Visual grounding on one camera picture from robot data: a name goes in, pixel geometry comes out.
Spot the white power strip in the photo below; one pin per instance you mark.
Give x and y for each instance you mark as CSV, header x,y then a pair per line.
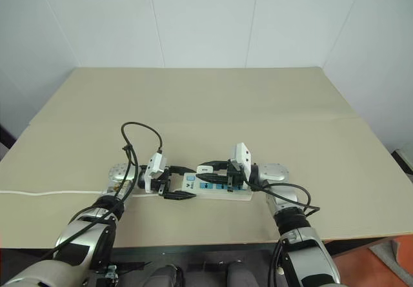
x,y
222,195

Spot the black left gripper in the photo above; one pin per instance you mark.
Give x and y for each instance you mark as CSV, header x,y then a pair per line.
x,y
161,184

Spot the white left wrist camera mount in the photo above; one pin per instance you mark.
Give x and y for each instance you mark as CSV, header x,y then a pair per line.
x,y
156,164

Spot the white charger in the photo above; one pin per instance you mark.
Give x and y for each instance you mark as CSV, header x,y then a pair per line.
x,y
208,170

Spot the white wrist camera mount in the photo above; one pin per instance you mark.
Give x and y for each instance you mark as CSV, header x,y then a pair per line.
x,y
242,153
156,164

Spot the grey white box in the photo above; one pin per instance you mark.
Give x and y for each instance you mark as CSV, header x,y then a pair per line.
x,y
405,159

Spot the dark purple object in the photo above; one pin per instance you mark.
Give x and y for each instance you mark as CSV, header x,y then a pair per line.
x,y
6,138

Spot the dark grey rounded shape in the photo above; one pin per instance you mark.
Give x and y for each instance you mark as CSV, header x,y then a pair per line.
x,y
240,275

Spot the grey floor mat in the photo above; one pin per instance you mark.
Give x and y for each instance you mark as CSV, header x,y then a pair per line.
x,y
392,250

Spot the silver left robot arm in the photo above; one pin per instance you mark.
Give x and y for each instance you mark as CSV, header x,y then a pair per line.
x,y
80,235

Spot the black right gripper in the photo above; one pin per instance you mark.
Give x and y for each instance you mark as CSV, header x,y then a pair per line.
x,y
234,174

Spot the small metal bracket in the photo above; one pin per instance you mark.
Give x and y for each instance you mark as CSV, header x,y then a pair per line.
x,y
110,271

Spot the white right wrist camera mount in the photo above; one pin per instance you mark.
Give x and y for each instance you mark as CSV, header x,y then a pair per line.
x,y
242,153

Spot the black under-table frame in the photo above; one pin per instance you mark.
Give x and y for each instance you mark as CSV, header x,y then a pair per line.
x,y
193,256

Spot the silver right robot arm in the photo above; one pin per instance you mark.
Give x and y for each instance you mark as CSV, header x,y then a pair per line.
x,y
280,171

